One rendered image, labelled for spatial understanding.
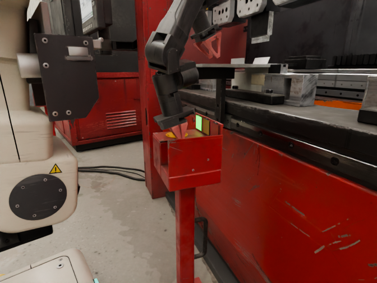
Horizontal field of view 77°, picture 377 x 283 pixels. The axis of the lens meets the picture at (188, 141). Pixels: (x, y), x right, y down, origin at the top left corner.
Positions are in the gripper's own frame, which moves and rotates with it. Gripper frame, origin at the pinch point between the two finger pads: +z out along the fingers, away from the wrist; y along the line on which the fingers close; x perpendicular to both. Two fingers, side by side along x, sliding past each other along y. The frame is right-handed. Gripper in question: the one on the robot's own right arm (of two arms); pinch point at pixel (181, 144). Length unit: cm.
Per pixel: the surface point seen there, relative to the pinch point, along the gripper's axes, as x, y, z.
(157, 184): 105, -1, 66
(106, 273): 44, -45, 69
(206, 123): 5.6, 10.7, -1.2
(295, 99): -3.3, 37.6, -2.0
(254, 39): 22, 44, -21
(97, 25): 113, -4, -51
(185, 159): -4.0, -1.1, 3.0
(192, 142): -4.1, 2.0, -0.9
